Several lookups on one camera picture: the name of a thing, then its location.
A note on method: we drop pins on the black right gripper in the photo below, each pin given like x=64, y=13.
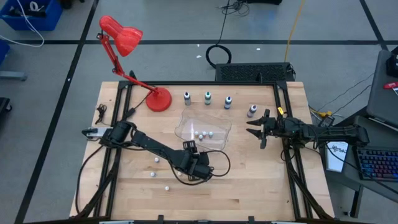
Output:
x=266, y=127

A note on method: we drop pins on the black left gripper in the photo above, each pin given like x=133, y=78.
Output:
x=191, y=160

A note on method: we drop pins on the large violet food coloring bottle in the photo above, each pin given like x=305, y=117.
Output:
x=251, y=112

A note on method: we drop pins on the large blue food coloring bottle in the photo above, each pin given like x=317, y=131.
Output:
x=228, y=103

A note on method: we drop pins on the large green food coloring bottle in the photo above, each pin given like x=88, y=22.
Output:
x=207, y=99

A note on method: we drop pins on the large black food coloring bottle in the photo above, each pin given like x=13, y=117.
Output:
x=187, y=99

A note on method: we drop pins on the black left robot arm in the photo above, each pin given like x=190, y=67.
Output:
x=155, y=147

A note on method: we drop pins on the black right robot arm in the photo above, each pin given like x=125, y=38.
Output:
x=335, y=132

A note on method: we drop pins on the clear plastic bin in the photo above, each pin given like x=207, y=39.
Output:
x=214, y=123

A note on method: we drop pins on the black computer case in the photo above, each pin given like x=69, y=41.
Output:
x=255, y=72

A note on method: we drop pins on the black table edge clamp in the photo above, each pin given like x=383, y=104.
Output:
x=160, y=219
x=250, y=219

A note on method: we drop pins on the red desk lamp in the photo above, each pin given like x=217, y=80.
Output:
x=158, y=99

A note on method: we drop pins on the white booklet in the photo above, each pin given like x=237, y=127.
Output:
x=337, y=158

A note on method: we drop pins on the dark gray side desk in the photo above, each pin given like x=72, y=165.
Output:
x=373, y=137

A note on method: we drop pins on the backlit black keyboard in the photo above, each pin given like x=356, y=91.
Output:
x=379, y=163

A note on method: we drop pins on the red tool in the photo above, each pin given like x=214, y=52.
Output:
x=390, y=85

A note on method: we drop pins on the blue storage bin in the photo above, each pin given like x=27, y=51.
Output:
x=49, y=18

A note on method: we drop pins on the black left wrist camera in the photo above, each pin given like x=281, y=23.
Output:
x=204, y=171

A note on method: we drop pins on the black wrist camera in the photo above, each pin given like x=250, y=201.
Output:
x=279, y=128
x=204, y=171

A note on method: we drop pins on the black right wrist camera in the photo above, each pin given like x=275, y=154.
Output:
x=279, y=128

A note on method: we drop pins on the black aluminium table frame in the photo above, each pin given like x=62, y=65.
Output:
x=202, y=83

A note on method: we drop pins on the silver metal bracket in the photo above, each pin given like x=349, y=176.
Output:
x=96, y=132

